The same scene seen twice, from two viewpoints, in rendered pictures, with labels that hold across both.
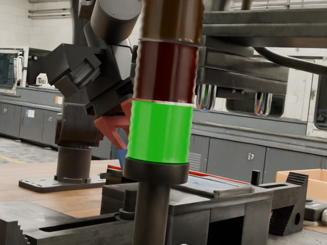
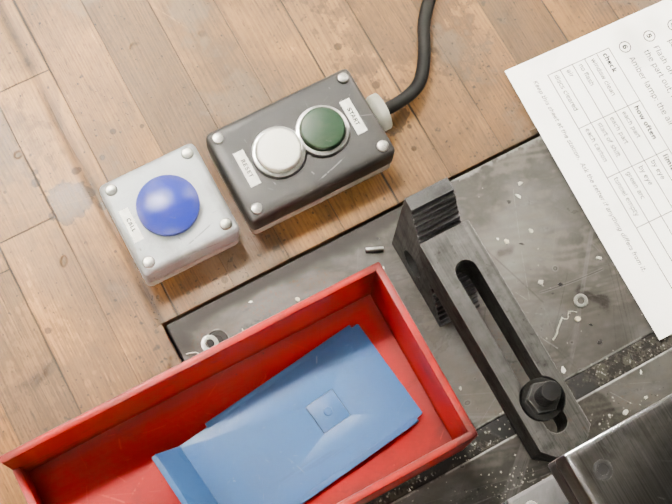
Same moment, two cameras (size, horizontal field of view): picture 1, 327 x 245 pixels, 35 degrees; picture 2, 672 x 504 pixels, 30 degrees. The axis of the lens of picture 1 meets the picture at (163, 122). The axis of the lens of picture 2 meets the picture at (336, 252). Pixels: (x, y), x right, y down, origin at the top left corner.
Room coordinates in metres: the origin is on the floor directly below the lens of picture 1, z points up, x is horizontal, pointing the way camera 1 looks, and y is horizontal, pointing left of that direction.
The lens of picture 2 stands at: (0.80, 0.04, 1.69)
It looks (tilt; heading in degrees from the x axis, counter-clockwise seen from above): 73 degrees down; 283
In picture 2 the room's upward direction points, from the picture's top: 8 degrees clockwise
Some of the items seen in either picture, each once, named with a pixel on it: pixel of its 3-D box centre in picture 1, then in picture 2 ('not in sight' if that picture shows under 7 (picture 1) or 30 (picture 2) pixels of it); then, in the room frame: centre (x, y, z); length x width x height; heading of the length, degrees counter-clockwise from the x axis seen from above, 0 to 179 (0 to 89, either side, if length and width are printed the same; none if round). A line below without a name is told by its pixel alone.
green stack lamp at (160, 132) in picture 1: (160, 130); not in sight; (0.32, 0.00, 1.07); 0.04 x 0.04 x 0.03
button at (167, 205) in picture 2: not in sight; (168, 208); (0.97, -0.17, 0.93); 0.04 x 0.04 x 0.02
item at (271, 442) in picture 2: not in sight; (290, 435); (0.84, -0.07, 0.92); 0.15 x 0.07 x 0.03; 57
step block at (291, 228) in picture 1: (287, 202); (443, 255); (0.79, -0.20, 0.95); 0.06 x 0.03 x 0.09; 140
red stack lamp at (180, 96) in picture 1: (166, 73); not in sight; (0.32, 0.00, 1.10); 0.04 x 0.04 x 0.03
